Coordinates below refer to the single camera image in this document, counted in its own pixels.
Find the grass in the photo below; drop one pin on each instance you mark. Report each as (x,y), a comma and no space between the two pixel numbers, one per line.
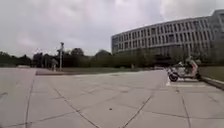
(100,70)
(213,71)

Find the row of trees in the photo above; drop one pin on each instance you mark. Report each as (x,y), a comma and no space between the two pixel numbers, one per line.
(83,60)

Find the grey paved plaza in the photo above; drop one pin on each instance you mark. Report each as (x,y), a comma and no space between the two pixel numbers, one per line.
(100,100)

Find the light building with windows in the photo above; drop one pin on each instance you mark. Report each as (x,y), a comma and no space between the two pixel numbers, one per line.
(166,36)

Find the low raised platform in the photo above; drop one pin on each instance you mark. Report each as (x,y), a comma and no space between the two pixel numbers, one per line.
(48,72)

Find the white scooter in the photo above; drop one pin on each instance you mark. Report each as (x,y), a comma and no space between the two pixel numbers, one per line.
(176,74)

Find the white painted line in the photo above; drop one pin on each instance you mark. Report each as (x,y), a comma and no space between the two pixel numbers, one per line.
(186,84)

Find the person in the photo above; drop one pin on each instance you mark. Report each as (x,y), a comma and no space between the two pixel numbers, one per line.
(192,66)

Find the grey kerb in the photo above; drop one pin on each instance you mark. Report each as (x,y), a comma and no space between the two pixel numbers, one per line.
(213,82)

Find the pole with camera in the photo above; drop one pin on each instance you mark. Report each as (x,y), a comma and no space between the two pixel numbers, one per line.
(61,56)

